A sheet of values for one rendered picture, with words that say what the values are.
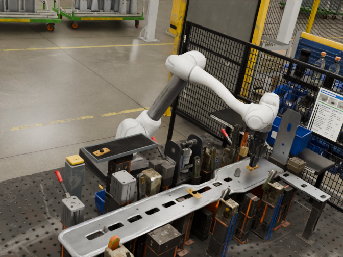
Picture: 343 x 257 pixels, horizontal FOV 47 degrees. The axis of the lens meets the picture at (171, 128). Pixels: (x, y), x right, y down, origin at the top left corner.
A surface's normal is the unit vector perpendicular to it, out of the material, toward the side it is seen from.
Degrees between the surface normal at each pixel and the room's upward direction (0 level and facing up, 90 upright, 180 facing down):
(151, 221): 0
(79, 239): 0
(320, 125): 90
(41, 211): 0
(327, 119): 90
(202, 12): 91
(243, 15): 90
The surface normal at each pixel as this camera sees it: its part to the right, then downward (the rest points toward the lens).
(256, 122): -0.35, 0.39
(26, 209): 0.15, -0.89
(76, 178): 0.65, 0.42
